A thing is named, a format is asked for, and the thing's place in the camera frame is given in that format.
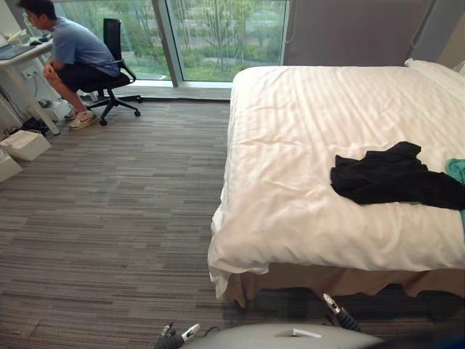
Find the white paper bag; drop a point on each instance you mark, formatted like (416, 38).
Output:
(25, 144)

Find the black cloth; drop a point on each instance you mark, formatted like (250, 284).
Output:
(392, 178)

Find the person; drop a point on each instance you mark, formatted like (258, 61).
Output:
(78, 47)

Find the black computer mouse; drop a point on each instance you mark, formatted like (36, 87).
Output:
(35, 43)

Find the teal cloth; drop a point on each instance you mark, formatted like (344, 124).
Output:
(457, 169)

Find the beige bed skirt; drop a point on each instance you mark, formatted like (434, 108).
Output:
(327, 278)

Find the black office chair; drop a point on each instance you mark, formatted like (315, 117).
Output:
(112, 34)

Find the white wall socket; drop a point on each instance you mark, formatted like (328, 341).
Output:
(30, 74)

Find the white pillow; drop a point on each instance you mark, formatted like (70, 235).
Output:
(432, 72)

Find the silver robot torso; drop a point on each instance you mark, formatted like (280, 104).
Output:
(276, 338)

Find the white box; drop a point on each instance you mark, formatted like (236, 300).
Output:
(6, 168)

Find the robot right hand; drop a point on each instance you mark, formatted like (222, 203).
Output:
(341, 314)

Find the white striped duvet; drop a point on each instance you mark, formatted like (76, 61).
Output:
(290, 145)

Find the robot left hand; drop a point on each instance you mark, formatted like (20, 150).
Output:
(170, 338)

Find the grey window frame post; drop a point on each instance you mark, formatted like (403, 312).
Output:
(168, 40)

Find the white desk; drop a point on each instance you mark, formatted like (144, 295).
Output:
(16, 61)

